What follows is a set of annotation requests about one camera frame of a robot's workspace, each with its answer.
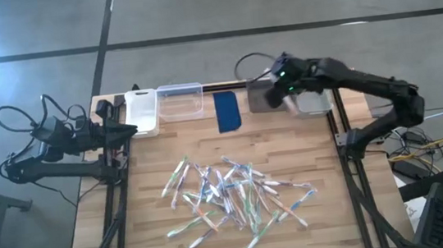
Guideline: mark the blue toothbrush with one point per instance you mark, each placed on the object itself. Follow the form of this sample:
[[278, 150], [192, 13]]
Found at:
[[242, 166], [232, 185], [297, 205], [204, 185]]

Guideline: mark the grey translucent plastic bin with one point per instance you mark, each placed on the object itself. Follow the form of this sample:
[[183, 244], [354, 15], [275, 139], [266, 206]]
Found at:
[[258, 99]]

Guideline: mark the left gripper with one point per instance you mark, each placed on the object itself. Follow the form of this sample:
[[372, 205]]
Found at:
[[97, 136]]

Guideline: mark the purple toothbrush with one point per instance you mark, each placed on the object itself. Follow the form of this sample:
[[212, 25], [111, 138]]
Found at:
[[222, 190], [287, 183], [180, 186], [207, 233], [291, 106]]

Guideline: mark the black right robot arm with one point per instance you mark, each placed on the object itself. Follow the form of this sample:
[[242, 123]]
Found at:
[[365, 80]]

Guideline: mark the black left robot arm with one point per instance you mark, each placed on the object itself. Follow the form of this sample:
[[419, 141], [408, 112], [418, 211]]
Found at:
[[61, 170]]

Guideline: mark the clear plastic bin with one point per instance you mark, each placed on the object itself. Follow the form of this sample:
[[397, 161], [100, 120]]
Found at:
[[180, 103]]

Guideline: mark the blue cloth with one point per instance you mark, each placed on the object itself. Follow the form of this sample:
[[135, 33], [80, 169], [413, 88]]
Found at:
[[228, 113]]

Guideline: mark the white plastic bin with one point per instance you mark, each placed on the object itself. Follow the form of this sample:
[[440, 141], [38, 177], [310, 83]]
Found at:
[[142, 113]]

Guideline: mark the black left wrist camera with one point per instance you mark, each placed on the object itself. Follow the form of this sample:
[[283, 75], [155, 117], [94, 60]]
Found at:
[[103, 108]]

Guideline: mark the light grey plastic bin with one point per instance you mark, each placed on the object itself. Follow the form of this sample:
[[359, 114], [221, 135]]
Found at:
[[316, 103]]

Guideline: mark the orange toothbrush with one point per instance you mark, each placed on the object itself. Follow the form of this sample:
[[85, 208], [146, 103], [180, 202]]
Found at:
[[201, 213], [289, 212], [238, 217], [266, 187]]

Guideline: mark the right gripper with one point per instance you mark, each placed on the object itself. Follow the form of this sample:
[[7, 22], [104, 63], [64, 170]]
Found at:
[[288, 73]]

